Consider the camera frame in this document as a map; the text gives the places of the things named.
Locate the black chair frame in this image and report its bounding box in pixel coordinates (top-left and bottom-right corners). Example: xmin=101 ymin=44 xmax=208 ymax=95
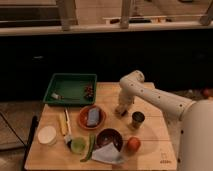
xmin=0 ymin=112 xmax=38 ymax=171

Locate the orange plate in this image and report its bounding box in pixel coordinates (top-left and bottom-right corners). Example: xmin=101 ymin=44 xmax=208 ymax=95
xmin=77 ymin=105 xmax=106 ymax=130

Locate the grey cloth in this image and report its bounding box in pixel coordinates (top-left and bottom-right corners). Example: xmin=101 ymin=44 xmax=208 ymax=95
xmin=92 ymin=143 xmax=124 ymax=164

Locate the metal cup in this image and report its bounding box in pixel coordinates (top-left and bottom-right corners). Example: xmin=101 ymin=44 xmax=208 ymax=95
xmin=132 ymin=111 xmax=145 ymax=129

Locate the red grapes bunch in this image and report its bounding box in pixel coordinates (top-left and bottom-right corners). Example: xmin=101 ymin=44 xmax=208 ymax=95
xmin=84 ymin=85 xmax=94 ymax=100

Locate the small brush in tray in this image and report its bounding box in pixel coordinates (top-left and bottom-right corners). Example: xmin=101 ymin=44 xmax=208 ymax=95
xmin=50 ymin=92 xmax=81 ymax=102

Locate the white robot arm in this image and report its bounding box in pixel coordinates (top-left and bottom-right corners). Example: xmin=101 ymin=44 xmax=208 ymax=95
xmin=116 ymin=70 xmax=213 ymax=171

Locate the dark brown bowl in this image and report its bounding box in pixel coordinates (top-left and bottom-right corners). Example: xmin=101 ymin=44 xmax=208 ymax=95
xmin=96 ymin=128 xmax=123 ymax=151

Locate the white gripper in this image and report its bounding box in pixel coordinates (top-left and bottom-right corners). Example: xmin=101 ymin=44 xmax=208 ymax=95
xmin=115 ymin=90 xmax=135 ymax=114

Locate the yellow corn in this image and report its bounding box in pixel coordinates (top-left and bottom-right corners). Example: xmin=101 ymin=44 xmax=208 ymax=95
xmin=59 ymin=114 xmax=67 ymax=136

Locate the grey sponge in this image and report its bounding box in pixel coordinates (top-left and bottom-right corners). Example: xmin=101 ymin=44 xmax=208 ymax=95
xmin=87 ymin=107 xmax=100 ymax=127

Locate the green bean pod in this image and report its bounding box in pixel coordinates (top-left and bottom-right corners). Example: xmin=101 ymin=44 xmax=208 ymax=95
xmin=80 ymin=134 xmax=96 ymax=162

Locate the green plastic tray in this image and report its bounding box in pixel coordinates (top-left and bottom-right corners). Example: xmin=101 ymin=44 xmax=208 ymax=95
xmin=43 ymin=73 xmax=97 ymax=106

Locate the red tomato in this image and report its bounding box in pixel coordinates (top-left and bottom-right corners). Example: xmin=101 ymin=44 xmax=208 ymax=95
xmin=127 ymin=137 xmax=141 ymax=152

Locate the white round container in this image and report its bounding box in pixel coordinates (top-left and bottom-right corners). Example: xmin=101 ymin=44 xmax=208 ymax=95
xmin=37 ymin=126 xmax=56 ymax=145

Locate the green cup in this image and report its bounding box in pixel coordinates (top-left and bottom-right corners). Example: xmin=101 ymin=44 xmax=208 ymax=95
xmin=71 ymin=137 xmax=86 ymax=154

